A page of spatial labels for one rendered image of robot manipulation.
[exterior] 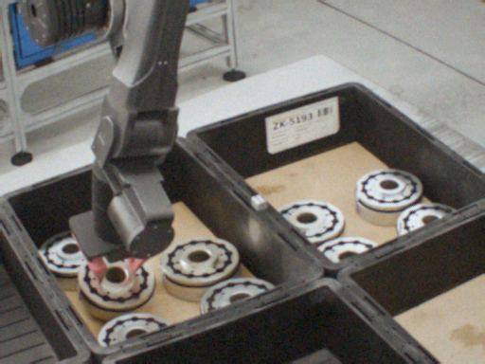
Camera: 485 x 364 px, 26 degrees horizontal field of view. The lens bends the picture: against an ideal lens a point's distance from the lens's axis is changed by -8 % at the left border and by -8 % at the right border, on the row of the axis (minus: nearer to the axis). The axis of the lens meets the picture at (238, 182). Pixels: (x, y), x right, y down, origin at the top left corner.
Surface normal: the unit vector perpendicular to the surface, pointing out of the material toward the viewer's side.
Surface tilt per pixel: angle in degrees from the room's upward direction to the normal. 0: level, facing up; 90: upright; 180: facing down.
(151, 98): 92
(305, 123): 90
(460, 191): 90
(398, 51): 0
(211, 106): 0
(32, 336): 0
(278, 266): 90
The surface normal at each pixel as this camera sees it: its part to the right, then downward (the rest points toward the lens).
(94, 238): 0.11, -0.67
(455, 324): -0.07, -0.85
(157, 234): 0.47, 0.69
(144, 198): 0.39, -0.66
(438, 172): -0.88, 0.30
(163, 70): 0.55, 0.44
